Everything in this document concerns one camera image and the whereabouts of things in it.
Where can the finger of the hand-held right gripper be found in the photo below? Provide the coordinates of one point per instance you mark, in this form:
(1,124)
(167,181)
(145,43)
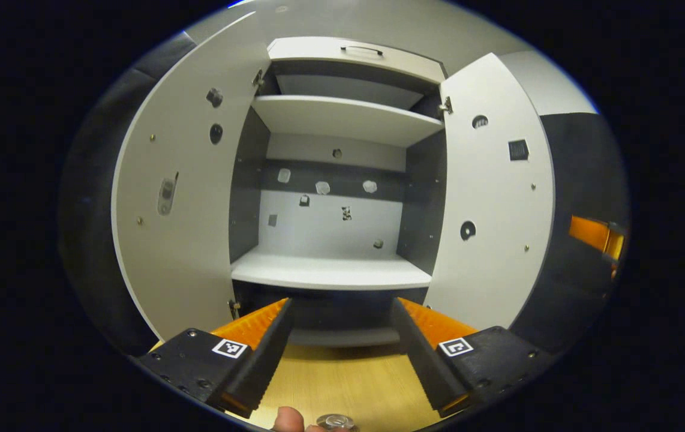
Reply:
(588,234)

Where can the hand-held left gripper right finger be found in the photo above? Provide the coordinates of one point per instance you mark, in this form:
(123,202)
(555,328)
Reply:
(420,360)

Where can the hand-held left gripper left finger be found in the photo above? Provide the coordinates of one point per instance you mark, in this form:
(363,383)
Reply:
(264,360)

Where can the black backdrop cloth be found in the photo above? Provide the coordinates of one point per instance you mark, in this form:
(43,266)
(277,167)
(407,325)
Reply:
(582,168)

